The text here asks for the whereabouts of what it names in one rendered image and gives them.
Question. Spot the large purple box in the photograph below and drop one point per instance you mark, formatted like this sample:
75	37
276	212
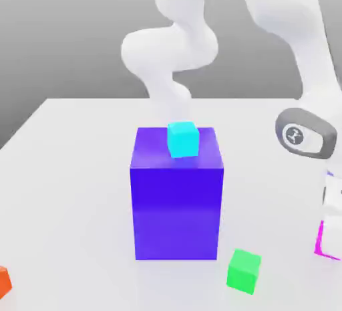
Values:
176	209

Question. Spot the small green cube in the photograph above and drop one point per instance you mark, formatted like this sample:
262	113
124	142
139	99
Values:
243	272

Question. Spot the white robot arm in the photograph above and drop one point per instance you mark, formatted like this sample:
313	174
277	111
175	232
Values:
171	48

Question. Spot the small cyan cube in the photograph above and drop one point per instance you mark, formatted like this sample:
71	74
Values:
183	139

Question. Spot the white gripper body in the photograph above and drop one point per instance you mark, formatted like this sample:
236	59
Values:
333	196

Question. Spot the small orange cube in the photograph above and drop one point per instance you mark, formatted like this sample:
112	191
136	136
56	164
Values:
4	283

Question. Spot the small magenta cube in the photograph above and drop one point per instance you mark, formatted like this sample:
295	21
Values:
318	245

